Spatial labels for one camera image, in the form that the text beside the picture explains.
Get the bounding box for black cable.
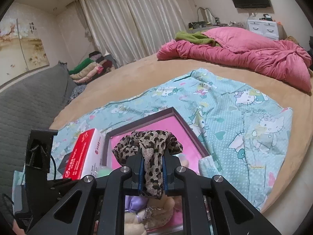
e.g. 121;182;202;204
50;155;57;181

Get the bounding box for green garment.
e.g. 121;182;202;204
175;31;220;47

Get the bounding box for white drawer cabinet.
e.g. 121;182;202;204
247;19;286;40

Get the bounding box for wall painting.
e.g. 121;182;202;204
0;18;49;85

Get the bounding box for red tissue box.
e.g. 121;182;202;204
63;128;107;180

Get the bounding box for beige plush bunny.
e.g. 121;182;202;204
142;195;175;230

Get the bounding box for pink quilt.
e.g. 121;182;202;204
156;27;312;93

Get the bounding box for cream plush purple dress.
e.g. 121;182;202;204
124;196;150;234

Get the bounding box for white curtains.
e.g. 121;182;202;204
79;0;186;65

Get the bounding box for pink puff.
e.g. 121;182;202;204
177;154;189;168

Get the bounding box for Hello Kitty blue bedsheet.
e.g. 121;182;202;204
52;69;293;209

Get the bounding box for leopard print scrunchie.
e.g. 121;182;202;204
112;130;183;200

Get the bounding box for stack of folded clothes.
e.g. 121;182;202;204
68;51;116;85

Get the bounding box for light blue tissue pack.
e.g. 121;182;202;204
198;155;220;178

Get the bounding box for grey quilted sofa cover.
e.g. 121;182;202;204
1;62;76;194

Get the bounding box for purple tray box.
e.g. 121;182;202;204
101;106;211;235

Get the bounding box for green sponge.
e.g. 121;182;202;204
96;166;113;178

